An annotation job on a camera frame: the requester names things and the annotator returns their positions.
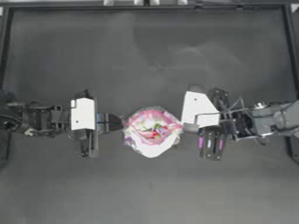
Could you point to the clear bag with pink zip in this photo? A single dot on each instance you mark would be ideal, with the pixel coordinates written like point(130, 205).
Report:
point(151, 150)

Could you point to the pink white wrapped sweet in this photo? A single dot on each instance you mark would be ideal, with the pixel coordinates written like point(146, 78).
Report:
point(201, 143)

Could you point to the grey metal bracket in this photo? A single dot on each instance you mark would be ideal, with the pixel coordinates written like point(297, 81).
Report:
point(182, 2)

